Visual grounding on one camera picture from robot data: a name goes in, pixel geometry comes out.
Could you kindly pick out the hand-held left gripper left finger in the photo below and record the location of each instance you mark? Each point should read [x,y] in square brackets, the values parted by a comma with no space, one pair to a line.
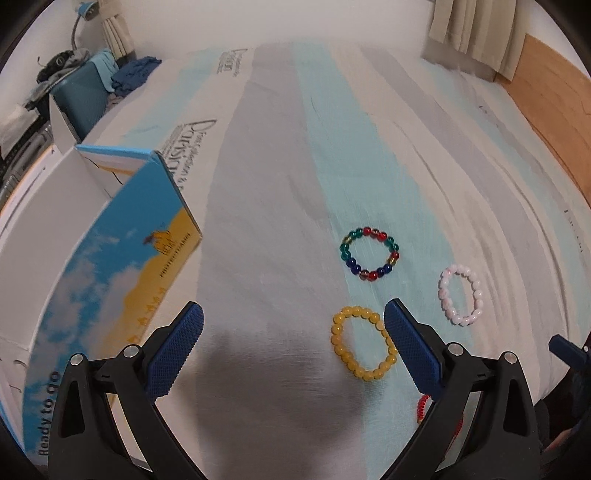
[178,350]

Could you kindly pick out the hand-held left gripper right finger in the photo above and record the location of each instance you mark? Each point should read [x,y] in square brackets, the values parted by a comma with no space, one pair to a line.
[411,350]

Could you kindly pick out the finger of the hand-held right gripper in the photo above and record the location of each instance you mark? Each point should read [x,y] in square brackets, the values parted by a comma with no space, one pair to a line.
[569,351]

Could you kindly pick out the sky printed cardboard box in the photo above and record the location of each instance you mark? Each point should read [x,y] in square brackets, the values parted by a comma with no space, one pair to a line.
[92,258]

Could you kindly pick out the striped blue grey blanket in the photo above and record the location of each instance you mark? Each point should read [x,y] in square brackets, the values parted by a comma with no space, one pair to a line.
[286,161]

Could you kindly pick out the wooden headboard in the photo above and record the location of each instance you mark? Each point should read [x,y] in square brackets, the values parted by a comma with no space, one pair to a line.
[549,101]

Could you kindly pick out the teal suitcase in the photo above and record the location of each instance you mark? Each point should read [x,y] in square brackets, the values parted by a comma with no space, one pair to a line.
[81,97]

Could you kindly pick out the dark blue clothes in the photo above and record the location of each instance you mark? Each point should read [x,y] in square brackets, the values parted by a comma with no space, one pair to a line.
[136,74]

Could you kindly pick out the white plastic bag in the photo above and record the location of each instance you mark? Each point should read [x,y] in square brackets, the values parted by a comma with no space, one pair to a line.
[16,121]

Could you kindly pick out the light blue cloth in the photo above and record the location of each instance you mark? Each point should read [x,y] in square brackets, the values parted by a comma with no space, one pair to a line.
[106,67]

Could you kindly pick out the dark clothes pile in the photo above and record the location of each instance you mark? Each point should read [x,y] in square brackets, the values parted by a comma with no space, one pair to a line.
[60,64]

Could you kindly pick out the beige curtain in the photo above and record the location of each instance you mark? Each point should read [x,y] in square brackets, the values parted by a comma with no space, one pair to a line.
[117,39]
[475,32]

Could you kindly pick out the blue desk lamp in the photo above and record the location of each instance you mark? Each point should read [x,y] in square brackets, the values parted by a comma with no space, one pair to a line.
[83,14]

